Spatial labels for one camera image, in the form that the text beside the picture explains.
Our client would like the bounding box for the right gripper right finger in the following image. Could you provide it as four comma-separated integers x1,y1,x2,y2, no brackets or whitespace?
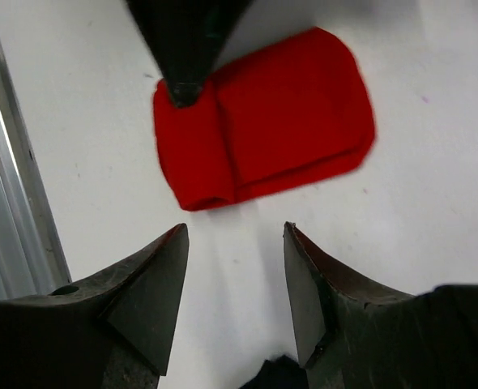
284,223,478,388

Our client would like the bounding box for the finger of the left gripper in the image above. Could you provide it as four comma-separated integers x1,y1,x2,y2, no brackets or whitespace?
126,0,251,108

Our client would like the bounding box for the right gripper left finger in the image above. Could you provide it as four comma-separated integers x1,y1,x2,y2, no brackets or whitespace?
0,224,189,388

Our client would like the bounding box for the red sock with white bear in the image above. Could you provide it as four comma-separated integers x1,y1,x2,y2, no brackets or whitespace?
152,28,376,212

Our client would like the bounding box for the plain black sock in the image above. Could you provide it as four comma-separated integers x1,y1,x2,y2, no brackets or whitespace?
241,355,309,389

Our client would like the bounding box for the aluminium mounting rail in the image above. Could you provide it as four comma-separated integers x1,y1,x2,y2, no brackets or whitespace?
0,41,71,300

